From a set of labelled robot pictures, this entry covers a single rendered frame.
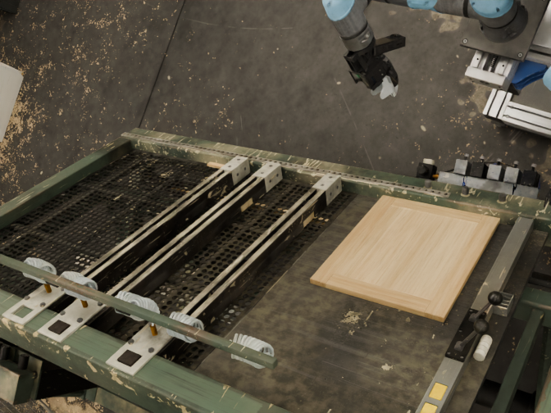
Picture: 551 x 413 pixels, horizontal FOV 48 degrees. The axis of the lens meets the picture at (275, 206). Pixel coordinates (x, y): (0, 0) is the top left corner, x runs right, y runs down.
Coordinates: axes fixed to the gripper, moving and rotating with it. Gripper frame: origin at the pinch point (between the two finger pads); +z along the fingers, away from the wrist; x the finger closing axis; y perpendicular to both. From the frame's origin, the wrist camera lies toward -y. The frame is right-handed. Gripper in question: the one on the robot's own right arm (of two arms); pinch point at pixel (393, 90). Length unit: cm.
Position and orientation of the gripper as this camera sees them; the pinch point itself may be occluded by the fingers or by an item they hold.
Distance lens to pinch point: 174.9
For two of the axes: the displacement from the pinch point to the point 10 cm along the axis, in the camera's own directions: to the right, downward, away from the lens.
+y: -6.8, 7.3, -1.1
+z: 4.8, 5.5, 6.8
